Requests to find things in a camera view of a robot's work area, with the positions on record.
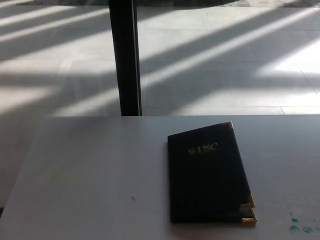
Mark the black USC diary gold corners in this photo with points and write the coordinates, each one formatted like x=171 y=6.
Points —
x=207 y=180

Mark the black window frame post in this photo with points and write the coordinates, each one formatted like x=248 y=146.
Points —
x=124 y=57

